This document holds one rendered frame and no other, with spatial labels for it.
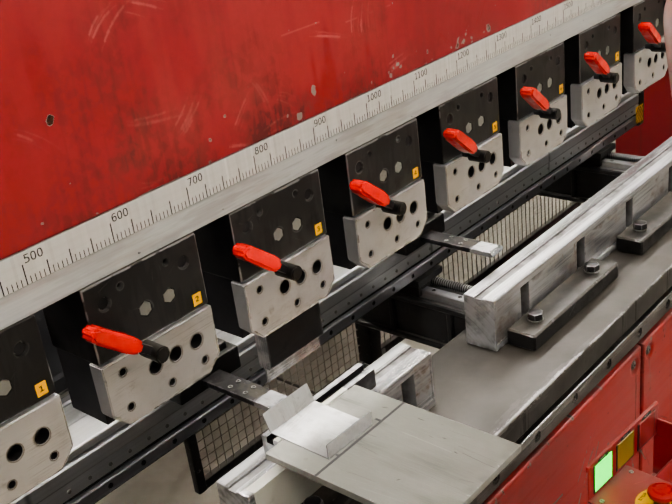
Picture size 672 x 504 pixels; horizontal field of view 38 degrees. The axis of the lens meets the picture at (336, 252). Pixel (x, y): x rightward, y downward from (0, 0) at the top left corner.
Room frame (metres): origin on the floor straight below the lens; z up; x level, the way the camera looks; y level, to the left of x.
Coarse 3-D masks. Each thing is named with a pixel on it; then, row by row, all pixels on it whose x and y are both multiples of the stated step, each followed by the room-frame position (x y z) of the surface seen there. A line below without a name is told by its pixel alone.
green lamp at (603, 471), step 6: (606, 456) 1.13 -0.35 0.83; (600, 462) 1.12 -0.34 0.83; (606, 462) 1.13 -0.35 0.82; (600, 468) 1.12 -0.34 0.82; (606, 468) 1.13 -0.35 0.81; (600, 474) 1.12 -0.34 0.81; (606, 474) 1.13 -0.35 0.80; (600, 480) 1.12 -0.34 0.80; (606, 480) 1.13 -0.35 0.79; (600, 486) 1.12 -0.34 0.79
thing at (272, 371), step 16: (304, 320) 1.10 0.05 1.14; (320, 320) 1.12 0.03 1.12; (256, 336) 1.06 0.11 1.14; (272, 336) 1.06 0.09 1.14; (288, 336) 1.07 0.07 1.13; (304, 336) 1.09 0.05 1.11; (272, 352) 1.05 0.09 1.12; (288, 352) 1.07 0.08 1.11; (304, 352) 1.10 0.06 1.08; (272, 368) 1.05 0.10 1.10
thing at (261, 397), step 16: (224, 352) 1.24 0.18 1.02; (224, 368) 1.23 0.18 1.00; (208, 384) 1.19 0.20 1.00; (224, 384) 1.18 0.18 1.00; (240, 384) 1.17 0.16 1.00; (256, 384) 1.17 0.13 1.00; (176, 400) 1.17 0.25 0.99; (240, 400) 1.15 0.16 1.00; (256, 400) 1.13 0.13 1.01; (272, 400) 1.12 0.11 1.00
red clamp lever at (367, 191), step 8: (352, 184) 1.10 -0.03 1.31; (360, 184) 1.10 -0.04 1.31; (368, 184) 1.10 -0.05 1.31; (360, 192) 1.10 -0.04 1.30; (368, 192) 1.10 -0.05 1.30; (376, 192) 1.11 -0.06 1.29; (384, 192) 1.13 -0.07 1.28; (368, 200) 1.12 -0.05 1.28; (376, 200) 1.11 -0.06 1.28; (384, 200) 1.12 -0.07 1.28; (392, 200) 1.15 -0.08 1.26; (384, 208) 1.15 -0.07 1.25; (392, 208) 1.14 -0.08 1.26; (400, 208) 1.14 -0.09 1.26
